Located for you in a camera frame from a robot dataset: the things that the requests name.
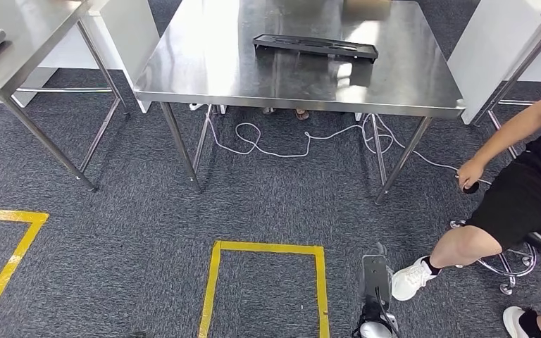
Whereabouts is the black plastic bracket panel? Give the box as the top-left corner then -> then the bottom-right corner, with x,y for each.
252,33 -> 380,64

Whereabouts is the steel workbench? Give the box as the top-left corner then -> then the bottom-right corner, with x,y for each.
132,0 -> 466,206

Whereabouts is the person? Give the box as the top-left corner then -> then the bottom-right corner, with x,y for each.
392,86 -> 541,338
261,108 -> 310,121

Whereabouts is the yellow floor tape square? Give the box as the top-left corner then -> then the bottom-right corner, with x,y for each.
0,207 -> 50,317
198,240 -> 330,338

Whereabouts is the white desk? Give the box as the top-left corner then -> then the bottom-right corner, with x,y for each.
13,0 -> 161,114
447,0 -> 541,126

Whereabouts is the white power strip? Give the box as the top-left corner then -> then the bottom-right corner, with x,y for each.
188,103 -> 227,115

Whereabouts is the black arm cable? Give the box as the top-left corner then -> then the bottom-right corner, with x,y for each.
375,287 -> 397,337

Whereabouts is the white floor cable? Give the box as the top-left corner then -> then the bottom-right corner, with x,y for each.
205,113 -> 492,186

